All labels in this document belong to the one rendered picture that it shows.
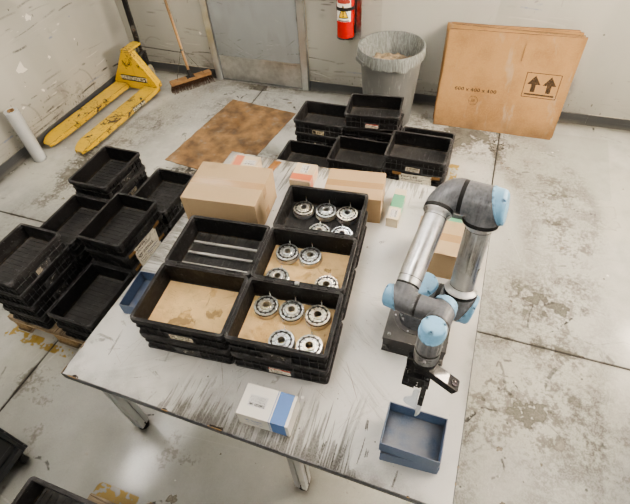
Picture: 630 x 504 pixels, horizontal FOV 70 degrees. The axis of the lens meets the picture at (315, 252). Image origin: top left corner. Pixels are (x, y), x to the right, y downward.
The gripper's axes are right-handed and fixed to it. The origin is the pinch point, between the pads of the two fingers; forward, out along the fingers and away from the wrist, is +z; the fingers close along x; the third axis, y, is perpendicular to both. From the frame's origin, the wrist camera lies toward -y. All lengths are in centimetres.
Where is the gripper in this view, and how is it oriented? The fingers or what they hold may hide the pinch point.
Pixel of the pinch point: (422, 397)
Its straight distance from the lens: 158.6
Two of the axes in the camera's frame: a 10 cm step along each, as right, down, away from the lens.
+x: -3.8, 6.0, -7.0
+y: -9.3, -2.4, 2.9
